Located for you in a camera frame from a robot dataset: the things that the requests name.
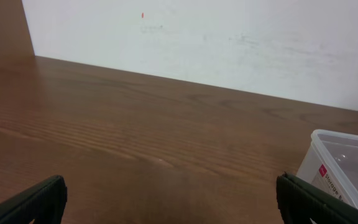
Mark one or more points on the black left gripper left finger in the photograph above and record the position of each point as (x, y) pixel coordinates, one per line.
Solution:
(43, 203)

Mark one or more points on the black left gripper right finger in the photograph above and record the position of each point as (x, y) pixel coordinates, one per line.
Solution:
(301, 203)

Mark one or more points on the clear plastic storage container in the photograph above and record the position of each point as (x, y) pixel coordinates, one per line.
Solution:
(331, 165)

